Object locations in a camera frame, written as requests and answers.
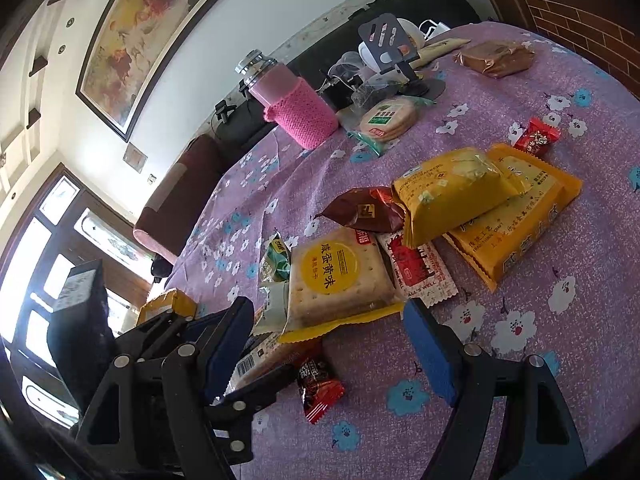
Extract clear orange cracker pack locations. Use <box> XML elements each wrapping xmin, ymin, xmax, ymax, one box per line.
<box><xmin>224</xmin><ymin>333</ymin><xmax>322</xmax><ymax>394</ymax></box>

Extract small red candy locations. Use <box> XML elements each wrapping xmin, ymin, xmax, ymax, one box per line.
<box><xmin>296</xmin><ymin>354</ymin><xmax>346</xmax><ymax>425</ymax></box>

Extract white snack packet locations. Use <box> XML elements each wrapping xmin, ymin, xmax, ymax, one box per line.
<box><xmin>252</xmin><ymin>282</ymin><xmax>288</xmax><ymax>336</ymax></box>

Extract green snack packet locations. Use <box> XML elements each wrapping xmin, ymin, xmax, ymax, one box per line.
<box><xmin>259</xmin><ymin>232</ymin><xmax>291</xmax><ymax>284</ymax></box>

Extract square cracker pack yellow label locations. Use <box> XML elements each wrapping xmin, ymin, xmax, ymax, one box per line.
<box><xmin>279</xmin><ymin>228</ymin><xmax>400</xmax><ymax>344</ymax></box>

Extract red white zigzag sachet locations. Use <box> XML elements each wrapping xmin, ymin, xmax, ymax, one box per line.
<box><xmin>378</xmin><ymin>232</ymin><xmax>459</xmax><ymax>308</ymax></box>

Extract dark red snack packet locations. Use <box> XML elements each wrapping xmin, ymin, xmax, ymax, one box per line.
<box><xmin>317</xmin><ymin>186</ymin><xmax>405</xmax><ymax>233</ymax></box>

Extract puffy yellow snack pack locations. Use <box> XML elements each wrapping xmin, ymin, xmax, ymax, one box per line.
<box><xmin>392</xmin><ymin>148</ymin><xmax>530</xmax><ymax>248</ymax></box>

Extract yellow cardboard box tray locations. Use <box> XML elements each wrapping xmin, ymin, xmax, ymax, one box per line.
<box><xmin>137</xmin><ymin>288</ymin><xmax>198</xmax><ymax>325</ymax></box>

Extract wooden glass door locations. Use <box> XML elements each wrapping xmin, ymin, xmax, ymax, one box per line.
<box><xmin>1</xmin><ymin>166</ymin><xmax>153</xmax><ymax>428</ymax></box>

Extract maroon armchair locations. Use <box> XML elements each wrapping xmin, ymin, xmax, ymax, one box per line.
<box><xmin>134</xmin><ymin>134</ymin><xmax>229</xmax><ymax>264</ymax></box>

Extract flat yellow biscuit pack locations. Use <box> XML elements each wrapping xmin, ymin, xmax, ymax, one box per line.
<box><xmin>444</xmin><ymin>143</ymin><xmax>582</xmax><ymax>292</ymax></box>

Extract purple floral tablecloth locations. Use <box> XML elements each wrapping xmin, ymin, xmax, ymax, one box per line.
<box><xmin>164</xmin><ymin>20</ymin><xmax>640</xmax><ymax>480</ymax></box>

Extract black sofa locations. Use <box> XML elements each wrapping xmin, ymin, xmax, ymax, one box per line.
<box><xmin>214</xmin><ymin>0</ymin><xmax>484</xmax><ymax>158</ymax></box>

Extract red white wrapped candy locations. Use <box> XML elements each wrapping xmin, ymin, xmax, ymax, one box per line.
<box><xmin>513</xmin><ymin>118</ymin><xmax>561</xmax><ymax>157</ymax></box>

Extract pink bottle with knit sleeve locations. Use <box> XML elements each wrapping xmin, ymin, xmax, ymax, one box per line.
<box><xmin>235</xmin><ymin>50</ymin><xmax>340</xmax><ymax>150</ymax></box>

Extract round crackers in clear bag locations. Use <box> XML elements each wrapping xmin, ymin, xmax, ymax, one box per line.
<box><xmin>341</xmin><ymin>96</ymin><xmax>436</xmax><ymax>156</ymax></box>

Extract framed painting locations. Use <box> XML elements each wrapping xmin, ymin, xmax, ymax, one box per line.
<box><xmin>76</xmin><ymin>0</ymin><xmax>218</xmax><ymax>141</ymax></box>

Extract brown wrapped snack pack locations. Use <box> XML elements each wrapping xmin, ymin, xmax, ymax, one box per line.
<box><xmin>454</xmin><ymin>40</ymin><xmax>535</xmax><ymax>79</ymax></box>

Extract black perforated phone stand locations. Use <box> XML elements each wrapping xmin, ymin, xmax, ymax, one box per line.
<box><xmin>358</xmin><ymin>13</ymin><xmax>446</xmax><ymax>101</ymax></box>

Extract white plastic jar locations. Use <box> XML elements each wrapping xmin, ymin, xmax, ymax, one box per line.
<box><xmin>358</xmin><ymin>18</ymin><xmax>425</xmax><ymax>73</ymax></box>

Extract wooden brick-pattern cabinet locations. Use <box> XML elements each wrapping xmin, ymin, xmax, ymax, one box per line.
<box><xmin>489</xmin><ymin>0</ymin><xmax>639</xmax><ymax>96</ymax></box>

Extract small wall plaque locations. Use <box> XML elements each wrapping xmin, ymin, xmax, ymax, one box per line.
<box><xmin>122</xmin><ymin>143</ymin><xmax>148</xmax><ymax>174</ymax></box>

